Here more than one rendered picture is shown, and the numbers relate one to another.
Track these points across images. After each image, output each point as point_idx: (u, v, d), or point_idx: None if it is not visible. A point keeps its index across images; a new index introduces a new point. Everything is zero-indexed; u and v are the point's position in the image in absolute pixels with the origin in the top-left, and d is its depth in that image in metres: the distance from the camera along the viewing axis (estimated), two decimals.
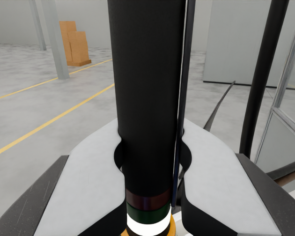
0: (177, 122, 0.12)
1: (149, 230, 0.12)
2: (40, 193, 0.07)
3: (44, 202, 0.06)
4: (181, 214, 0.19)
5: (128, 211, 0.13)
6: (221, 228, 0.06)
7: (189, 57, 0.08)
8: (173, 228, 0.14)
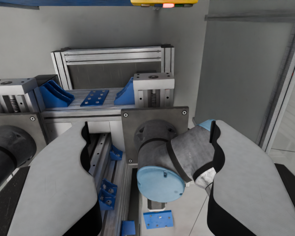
0: (214, 125, 0.12)
1: None
2: (1, 211, 0.06)
3: (7, 219, 0.06)
4: None
5: None
6: (247, 234, 0.06)
7: None
8: None
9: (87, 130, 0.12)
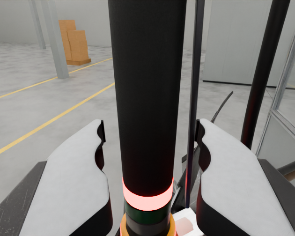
0: (198, 123, 0.12)
1: (149, 230, 0.13)
2: (18, 202, 0.06)
3: (24, 211, 0.06)
4: (181, 214, 0.19)
5: (128, 211, 0.13)
6: (236, 231, 0.06)
7: (200, 59, 0.08)
8: (173, 228, 0.14)
9: (103, 129, 0.12)
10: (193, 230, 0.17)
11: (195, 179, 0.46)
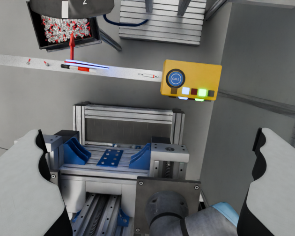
0: (259, 132, 0.11)
1: None
2: None
3: None
4: None
5: None
6: None
7: None
8: None
9: (42, 138, 0.11)
10: None
11: None
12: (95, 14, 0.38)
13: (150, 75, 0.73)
